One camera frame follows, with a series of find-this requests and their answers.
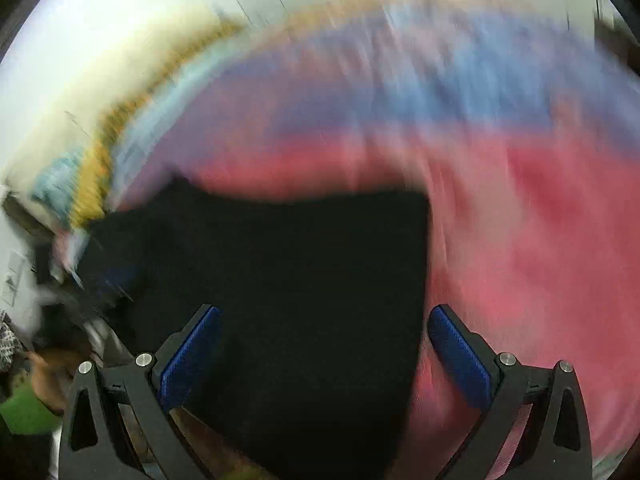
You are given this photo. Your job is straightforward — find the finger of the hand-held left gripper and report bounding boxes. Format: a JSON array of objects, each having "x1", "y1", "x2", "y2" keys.
[{"x1": 97, "y1": 264, "x2": 143, "y2": 301}]

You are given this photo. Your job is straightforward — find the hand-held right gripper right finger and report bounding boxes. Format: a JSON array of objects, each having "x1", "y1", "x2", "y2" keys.
[{"x1": 427, "y1": 304, "x2": 593, "y2": 480}]

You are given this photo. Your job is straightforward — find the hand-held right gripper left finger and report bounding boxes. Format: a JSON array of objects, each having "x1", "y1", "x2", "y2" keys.
[{"x1": 59, "y1": 304, "x2": 222, "y2": 480}]

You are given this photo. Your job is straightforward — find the black pants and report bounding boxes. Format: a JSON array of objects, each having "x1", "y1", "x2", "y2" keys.
[{"x1": 80, "y1": 172, "x2": 433, "y2": 480}]

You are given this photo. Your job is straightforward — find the person's right hand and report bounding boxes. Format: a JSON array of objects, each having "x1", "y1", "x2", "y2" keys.
[{"x1": 170, "y1": 407, "x2": 266, "y2": 478}]

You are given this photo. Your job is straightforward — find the checkered cloth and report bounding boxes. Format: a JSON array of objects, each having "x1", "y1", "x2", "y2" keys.
[{"x1": 0, "y1": 310, "x2": 23, "y2": 372}]

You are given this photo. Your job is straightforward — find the yellow knitted pillow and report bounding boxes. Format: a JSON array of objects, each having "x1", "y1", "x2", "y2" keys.
[{"x1": 67, "y1": 135, "x2": 118, "y2": 228}]

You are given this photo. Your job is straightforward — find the green mat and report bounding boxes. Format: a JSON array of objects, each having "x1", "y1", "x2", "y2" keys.
[{"x1": 0, "y1": 387, "x2": 63, "y2": 436}]

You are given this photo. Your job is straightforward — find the teal patterned pillow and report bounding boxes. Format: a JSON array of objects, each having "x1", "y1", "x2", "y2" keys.
[{"x1": 30, "y1": 152, "x2": 86, "y2": 216}]

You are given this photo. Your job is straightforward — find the colourful patchwork bedspread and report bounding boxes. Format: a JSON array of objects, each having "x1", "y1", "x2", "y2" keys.
[{"x1": 115, "y1": 0, "x2": 640, "y2": 471}]

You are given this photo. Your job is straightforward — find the cream pillow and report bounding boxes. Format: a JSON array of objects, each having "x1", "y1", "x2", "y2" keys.
[{"x1": 0, "y1": 5, "x2": 226, "y2": 186}]

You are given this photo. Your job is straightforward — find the dark wooden nightstand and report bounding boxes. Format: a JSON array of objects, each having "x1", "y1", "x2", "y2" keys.
[{"x1": 592, "y1": 15, "x2": 640, "y2": 63}]

